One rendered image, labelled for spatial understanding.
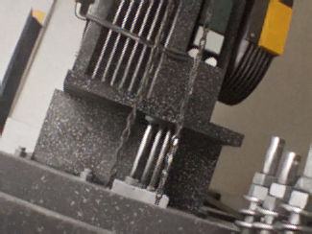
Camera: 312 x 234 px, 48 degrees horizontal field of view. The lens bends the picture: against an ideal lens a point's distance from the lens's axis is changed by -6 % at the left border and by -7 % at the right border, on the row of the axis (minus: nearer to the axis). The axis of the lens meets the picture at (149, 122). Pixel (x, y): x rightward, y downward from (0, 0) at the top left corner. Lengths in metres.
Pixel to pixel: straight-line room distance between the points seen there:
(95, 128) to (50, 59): 1.42
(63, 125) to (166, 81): 0.32
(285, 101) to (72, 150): 1.79
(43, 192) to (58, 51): 1.97
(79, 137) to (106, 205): 0.57
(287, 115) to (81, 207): 2.19
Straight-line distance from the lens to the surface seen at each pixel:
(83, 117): 0.97
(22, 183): 0.42
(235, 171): 2.37
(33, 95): 2.33
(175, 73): 1.08
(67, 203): 0.41
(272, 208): 0.34
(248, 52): 1.14
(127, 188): 0.84
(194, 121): 0.83
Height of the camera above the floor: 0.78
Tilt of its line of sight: 5 degrees up
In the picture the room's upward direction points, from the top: 19 degrees clockwise
